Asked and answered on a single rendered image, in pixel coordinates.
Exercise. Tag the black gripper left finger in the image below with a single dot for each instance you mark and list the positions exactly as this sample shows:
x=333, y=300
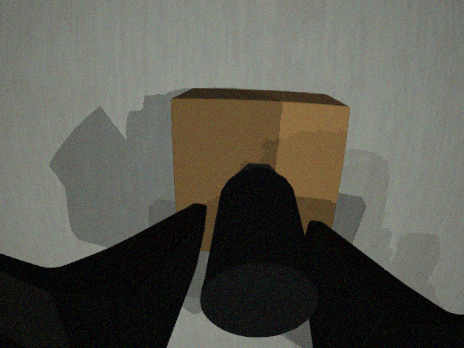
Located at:
x=127, y=296

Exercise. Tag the tan wooden block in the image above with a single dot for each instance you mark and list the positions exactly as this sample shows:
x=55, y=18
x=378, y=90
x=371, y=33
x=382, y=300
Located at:
x=216, y=133

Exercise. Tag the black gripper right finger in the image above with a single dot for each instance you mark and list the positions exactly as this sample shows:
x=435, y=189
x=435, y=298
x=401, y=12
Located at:
x=362, y=306

